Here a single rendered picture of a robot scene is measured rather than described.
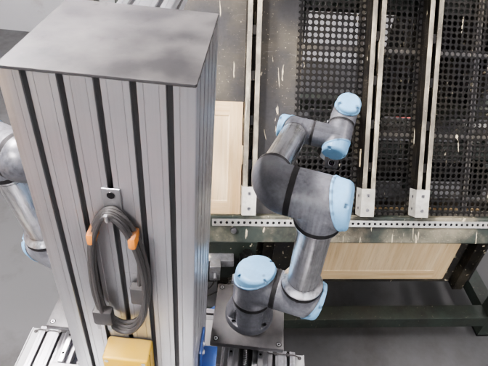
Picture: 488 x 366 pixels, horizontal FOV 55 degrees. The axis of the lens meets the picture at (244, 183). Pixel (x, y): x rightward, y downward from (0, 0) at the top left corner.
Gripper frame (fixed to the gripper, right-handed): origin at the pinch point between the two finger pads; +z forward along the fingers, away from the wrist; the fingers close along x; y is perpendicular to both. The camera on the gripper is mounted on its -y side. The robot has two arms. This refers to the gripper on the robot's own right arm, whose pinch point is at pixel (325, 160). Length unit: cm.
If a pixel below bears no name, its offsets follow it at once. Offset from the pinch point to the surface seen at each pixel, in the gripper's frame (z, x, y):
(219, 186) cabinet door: 37, 39, 1
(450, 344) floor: 125, -97, -45
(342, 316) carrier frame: 108, -31, -38
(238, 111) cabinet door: 21.0, 34.3, 29.4
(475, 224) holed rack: 48, -78, 0
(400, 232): 48, -43, -8
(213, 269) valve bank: 46, 38, -34
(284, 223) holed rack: 42.7, 9.5, -11.2
